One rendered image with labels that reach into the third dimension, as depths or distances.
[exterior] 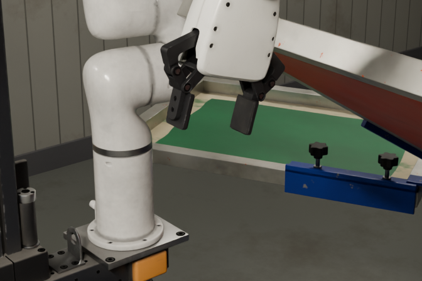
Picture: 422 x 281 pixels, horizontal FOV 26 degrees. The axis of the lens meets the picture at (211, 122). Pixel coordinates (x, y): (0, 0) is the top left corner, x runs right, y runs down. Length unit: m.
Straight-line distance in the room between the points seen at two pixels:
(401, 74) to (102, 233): 0.66
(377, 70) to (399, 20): 5.15
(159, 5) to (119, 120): 0.18
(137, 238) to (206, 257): 2.31
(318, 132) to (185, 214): 1.77
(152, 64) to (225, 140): 1.01
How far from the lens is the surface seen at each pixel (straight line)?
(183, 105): 0.96
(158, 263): 1.51
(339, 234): 4.00
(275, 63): 1.04
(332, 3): 5.66
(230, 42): 0.96
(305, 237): 3.96
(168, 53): 0.94
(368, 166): 2.26
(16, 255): 1.41
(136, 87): 1.39
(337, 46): 1.08
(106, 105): 1.39
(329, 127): 2.50
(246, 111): 1.02
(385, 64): 1.03
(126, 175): 1.43
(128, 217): 1.46
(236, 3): 0.96
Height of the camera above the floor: 1.84
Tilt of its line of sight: 21 degrees down
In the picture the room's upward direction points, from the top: straight up
